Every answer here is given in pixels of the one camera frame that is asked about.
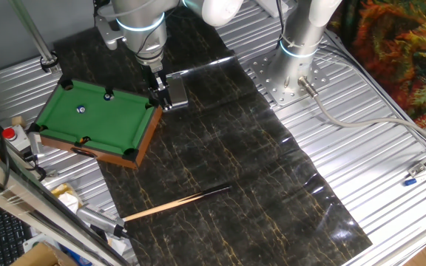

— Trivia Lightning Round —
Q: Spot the colourful patterned cloth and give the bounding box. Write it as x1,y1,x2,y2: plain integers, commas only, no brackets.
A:
327,0,426,129

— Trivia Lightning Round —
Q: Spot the silver digital scale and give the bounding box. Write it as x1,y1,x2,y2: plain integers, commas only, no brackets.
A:
166,72,189,110

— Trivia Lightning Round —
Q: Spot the grey box with green button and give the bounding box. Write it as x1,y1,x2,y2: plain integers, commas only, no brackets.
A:
23,231,57,256

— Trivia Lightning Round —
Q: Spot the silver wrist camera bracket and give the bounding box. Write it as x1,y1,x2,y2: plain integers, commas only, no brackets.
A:
95,14,126,51

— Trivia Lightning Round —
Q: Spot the thick grey cable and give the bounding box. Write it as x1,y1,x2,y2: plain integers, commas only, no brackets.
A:
297,76,426,152

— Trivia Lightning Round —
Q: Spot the ribbed silver camera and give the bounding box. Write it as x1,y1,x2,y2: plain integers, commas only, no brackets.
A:
75,204,129,237

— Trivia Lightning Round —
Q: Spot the aluminium frame bar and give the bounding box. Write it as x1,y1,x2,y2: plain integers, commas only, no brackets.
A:
0,140,131,266

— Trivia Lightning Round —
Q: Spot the black marble pattern mat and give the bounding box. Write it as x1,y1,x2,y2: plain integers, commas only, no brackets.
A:
52,7,373,266

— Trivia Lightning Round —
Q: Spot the mini green pool table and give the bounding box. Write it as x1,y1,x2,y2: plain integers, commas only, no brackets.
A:
27,75,163,170

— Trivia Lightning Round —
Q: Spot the silver metal pole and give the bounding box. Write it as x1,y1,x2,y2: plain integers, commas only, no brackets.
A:
7,0,61,73

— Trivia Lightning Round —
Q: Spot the brown cardboard box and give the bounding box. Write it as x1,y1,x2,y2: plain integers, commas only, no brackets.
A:
9,242,79,266

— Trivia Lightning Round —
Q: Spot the blue capped pen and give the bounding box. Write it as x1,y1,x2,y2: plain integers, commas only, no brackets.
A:
404,173,426,187

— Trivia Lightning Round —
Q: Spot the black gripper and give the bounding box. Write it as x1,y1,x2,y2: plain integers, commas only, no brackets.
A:
137,55,174,112

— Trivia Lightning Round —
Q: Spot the silver clamp with black cable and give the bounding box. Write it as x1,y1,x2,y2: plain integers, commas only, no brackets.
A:
24,132,57,182

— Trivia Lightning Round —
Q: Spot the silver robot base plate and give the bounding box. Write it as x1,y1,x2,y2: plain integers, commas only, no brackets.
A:
248,50,331,108

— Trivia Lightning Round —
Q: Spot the yellow paper bag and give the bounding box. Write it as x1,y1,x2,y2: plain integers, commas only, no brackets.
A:
50,183,84,215

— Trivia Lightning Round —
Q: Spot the wooden pool cue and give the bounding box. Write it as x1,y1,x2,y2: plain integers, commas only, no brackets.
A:
123,185,232,222

